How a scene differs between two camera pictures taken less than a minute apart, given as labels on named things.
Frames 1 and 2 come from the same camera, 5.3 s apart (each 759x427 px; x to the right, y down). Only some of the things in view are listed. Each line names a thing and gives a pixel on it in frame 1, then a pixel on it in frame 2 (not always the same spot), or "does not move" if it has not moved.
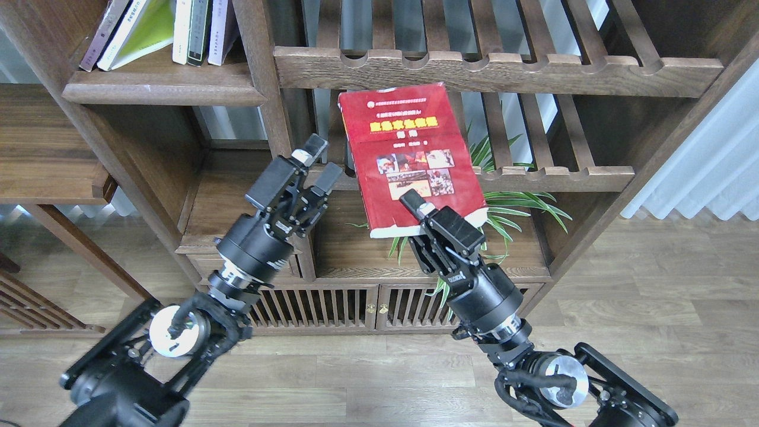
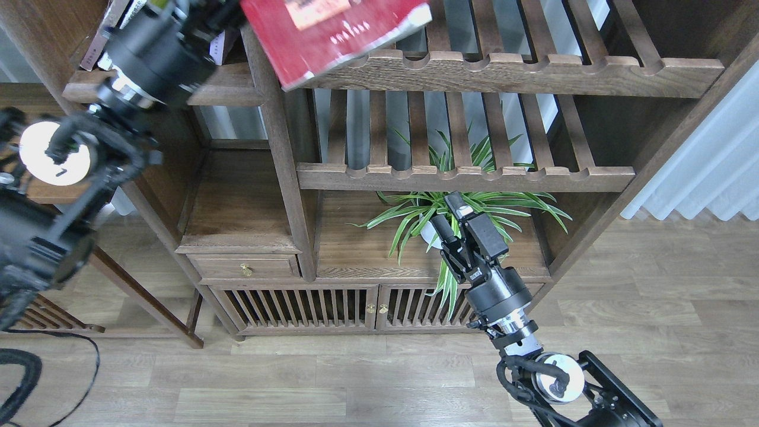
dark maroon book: [104, 32] does not move
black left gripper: [247, 246] -> [159, 53]
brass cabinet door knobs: [371, 310] does not move
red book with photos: [408, 139] -> [299, 37]
